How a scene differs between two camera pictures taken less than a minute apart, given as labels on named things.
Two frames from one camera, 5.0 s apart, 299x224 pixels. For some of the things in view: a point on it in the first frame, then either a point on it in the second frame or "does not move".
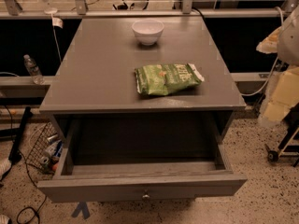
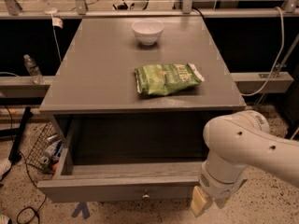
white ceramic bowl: (148, 31) does not move
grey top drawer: (142, 159) does not move
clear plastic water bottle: (34, 70) does not move
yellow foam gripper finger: (285, 95) to (199, 202)
